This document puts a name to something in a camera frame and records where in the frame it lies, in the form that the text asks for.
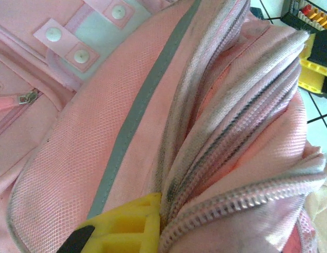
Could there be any black charger with yellow ports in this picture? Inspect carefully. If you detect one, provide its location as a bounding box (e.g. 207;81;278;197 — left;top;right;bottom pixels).
280;0;327;35

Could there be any pink school backpack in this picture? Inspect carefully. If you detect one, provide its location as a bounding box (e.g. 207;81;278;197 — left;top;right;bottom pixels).
0;0;327;253

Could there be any beige fabric pouch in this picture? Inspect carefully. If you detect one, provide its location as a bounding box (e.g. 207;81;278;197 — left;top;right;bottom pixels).
306;164;327;253

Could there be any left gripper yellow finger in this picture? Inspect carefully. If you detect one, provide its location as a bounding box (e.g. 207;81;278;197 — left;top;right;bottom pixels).
59;192;163;253

